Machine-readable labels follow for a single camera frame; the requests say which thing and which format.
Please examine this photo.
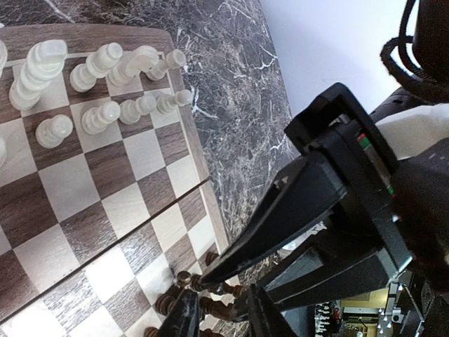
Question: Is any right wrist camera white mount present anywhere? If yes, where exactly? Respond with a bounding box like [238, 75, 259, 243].
[375, 103, 448, 159]

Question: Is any white chess pieces row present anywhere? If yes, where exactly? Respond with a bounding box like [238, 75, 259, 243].
[0, 39, 194, 169]

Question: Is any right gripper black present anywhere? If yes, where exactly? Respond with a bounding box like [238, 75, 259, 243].
[199, 83, 448, 311]

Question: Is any wooden chess board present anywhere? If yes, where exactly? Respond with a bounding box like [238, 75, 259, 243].
[1, 24, 227, 336]

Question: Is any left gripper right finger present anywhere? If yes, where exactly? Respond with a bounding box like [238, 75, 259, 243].
[247, 284, 296, 337]

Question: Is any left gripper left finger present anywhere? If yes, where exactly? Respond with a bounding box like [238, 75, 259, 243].
[157, 289, 200, 336]

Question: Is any dark piece bishop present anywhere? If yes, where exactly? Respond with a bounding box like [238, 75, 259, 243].
[175, 270, 246, 298]

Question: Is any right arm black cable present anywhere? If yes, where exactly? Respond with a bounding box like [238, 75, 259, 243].
[380, 0, 439, 85]

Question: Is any dark tall piece back row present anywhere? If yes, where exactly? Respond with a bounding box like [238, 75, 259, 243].
[155, 293, 236, 320]

